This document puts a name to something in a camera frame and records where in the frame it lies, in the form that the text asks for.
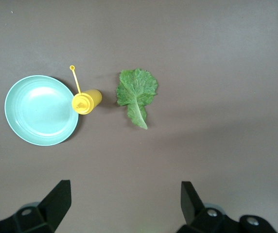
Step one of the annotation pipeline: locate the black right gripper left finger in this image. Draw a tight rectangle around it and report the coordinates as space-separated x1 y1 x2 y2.
0 180 72 233

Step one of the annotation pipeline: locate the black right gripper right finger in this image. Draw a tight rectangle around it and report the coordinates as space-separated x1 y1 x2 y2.
176 181 278 233

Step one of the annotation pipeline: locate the yellow mustard squeeze bottle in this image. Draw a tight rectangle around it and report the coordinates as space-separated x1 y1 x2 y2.
69 65 103 115

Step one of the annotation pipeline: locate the green lettuce leaf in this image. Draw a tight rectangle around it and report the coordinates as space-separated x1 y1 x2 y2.
116 68 158 130

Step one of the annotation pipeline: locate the pale green plate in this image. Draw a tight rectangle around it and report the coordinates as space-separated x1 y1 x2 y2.
4 75 79 147

